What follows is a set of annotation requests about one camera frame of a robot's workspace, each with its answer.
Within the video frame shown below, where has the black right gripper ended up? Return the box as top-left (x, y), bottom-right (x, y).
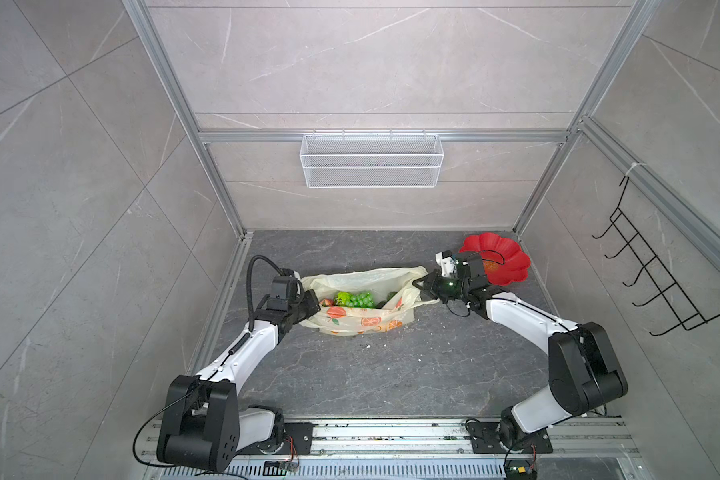
top-left (412, 269), bottom-right (470, 303)

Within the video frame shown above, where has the cream printed plastic bag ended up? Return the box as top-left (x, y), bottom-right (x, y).
top-left (301, 266), bottom-right (431, 337)

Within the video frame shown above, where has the red flower-shaped plate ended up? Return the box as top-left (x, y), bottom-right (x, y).
top-left (460, 232), bottom-right (531, 287)

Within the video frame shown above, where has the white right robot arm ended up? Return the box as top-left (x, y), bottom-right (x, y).
top-left (413, 251), bottom-right (628, 452)

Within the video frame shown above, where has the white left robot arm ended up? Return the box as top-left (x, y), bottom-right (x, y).
top-left (156, 271), bottom-right (320, 473)

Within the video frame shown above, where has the green fake grape bunch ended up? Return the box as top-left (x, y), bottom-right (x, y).
top-left (334, 291), bottom-right (376, 309)

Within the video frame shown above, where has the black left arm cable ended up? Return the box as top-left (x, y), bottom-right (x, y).
top-left (244, 254), bottom-right (289, 334)

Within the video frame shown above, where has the white wire mesh basket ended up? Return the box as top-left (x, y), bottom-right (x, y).
top-left (299, 133), bottom-right (445, 189)

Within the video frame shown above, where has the black wire hook rack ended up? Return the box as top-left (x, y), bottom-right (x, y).
top-left (591, 176), bottom-right (720, 338)

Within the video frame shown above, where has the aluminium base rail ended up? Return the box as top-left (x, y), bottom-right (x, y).
top-left (137, 416), bottom-right (652, 479)

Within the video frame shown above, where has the aluminium frame rail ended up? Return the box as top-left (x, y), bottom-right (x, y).
top-left (123, 0), bottom-right (246, 239)

